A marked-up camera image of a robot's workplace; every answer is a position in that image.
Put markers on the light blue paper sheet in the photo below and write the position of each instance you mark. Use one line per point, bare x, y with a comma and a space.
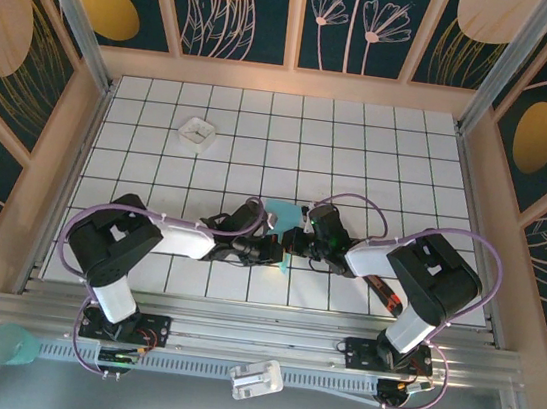
285, 212

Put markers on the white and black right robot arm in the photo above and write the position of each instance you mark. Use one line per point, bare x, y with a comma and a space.
367, 259

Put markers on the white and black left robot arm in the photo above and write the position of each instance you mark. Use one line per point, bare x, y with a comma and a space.
183, 242

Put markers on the white square clock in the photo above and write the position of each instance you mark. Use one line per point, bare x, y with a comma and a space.
196, 133

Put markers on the orange and black utility knife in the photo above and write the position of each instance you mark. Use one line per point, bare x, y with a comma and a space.
387, 297

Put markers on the black control board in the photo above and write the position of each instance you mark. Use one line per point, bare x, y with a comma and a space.
395, 394
117, 358

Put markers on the translucent green cup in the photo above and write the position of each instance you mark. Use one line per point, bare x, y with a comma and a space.
8, 343

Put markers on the aluminium mounting rail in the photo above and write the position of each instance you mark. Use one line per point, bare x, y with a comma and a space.
261, 339

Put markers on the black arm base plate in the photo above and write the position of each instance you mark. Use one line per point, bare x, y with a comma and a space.
156, 330
359, 354

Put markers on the aluminium side rail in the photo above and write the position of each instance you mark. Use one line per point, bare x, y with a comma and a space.
471, 190
86, 139

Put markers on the white plastic bracket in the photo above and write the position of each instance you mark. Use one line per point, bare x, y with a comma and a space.
255, 378

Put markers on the aluminium frame post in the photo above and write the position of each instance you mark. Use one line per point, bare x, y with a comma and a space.
72, 11
504, 58

